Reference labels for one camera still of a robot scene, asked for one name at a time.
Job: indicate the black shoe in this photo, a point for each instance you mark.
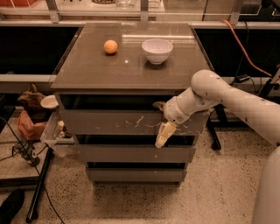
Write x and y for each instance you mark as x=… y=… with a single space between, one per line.
x=11 y=206

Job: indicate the grey drawer cabinet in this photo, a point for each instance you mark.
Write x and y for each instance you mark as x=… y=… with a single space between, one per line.
x=91 y=79

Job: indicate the grey drawer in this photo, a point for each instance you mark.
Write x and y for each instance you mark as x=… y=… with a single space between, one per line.
x=135 y=154
x=112 y=122
x=126 y=175

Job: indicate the brown plush toy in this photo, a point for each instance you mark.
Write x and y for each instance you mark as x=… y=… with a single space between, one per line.
x=31 y=101

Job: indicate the black power adapter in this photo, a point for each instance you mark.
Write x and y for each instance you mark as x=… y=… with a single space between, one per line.
x=242 y=78

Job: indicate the grey bottom drawer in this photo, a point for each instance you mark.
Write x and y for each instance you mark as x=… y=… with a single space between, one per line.
x=126 y=175

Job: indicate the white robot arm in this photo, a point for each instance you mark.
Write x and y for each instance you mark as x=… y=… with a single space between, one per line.
x=207 y=90

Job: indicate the black table leg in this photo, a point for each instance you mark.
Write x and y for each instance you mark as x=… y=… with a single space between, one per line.
x=222 y=119

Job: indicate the grey clamp tool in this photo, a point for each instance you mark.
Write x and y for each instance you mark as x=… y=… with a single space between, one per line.
x=26 y=150

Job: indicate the grey middle drawer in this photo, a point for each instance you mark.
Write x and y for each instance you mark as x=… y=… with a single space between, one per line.
x=135 y=154

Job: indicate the black metal stand leg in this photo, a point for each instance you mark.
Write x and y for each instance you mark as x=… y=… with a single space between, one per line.
x=32 y=213

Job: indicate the orange cloth bag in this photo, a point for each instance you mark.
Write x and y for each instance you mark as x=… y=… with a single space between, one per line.
x=29 y=129

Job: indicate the orange fruit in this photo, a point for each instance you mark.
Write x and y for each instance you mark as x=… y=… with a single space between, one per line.
x=110 y=46

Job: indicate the clear plastic bin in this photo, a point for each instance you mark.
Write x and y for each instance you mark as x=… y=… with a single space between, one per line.
x=52 y=136

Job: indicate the white ceramic bowl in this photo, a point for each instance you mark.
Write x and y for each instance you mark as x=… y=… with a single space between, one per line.
x=157 y=50

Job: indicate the small white bowl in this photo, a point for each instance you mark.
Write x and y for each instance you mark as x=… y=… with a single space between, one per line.
x=49 y=102

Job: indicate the grey top drawer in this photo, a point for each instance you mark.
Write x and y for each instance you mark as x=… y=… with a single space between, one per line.
x=112 y=122

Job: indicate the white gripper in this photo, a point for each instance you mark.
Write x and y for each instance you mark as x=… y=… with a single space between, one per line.
x=174 y=111

